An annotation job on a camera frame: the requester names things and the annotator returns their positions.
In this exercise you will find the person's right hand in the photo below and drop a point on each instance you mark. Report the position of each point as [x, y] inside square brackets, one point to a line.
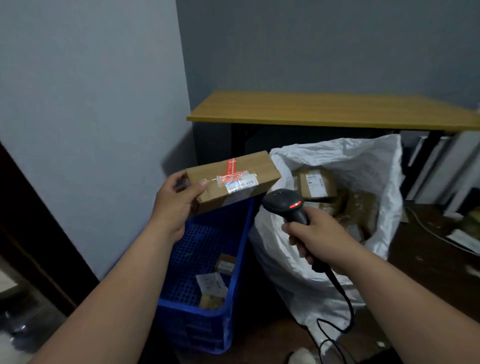
[326, 240]

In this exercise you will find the person's left hand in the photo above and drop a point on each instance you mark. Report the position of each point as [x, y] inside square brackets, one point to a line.
[170, 210]

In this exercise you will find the person's left thumb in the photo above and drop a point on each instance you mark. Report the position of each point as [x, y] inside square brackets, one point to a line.
[195, 188]

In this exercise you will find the person's right fingers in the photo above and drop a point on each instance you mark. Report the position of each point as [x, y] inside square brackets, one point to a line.
[298, 240]

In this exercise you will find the black barcode scanner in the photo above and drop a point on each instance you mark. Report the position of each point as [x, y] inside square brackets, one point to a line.
[281, 202]

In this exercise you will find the cardboard box with red tape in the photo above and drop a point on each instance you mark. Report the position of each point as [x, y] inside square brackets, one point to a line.
[240, 176]

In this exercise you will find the person's right forearm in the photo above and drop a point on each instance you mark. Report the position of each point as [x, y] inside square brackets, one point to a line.
[405, 311]

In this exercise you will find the person's left forearm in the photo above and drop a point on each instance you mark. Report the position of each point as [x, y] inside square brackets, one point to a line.
[112, 300]

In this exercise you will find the flat brown cardboard box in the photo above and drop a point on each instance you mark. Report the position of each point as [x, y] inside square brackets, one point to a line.
[318, 207]

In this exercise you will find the blue plastic crate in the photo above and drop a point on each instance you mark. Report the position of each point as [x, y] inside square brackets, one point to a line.
[202, 243]

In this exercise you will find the cardboard box with white label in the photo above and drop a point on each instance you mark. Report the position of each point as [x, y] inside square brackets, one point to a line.
[317, 183]

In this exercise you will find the plain brown cardboard box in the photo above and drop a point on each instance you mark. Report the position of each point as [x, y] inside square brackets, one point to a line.
[362, 210]

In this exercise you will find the small labelled cardboard box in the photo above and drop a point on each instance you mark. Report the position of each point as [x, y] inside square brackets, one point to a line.
[225, 264]

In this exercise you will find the white woven sack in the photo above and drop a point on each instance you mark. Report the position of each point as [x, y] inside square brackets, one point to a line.
[360, 165]

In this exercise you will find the small brown parcel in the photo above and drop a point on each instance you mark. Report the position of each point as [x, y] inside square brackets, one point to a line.
[211, 302]

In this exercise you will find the person's white shoe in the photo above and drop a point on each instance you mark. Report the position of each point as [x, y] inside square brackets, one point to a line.
[302, 356]

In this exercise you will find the wooden table with black legs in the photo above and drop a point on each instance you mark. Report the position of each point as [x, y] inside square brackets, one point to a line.
[330, 108]

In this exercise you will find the white board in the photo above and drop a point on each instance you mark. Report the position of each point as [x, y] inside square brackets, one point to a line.
[467, 191]
[418, 168]
[450, 168]

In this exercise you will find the white paper sheet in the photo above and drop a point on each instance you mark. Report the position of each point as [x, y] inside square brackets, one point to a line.
[465, 240]

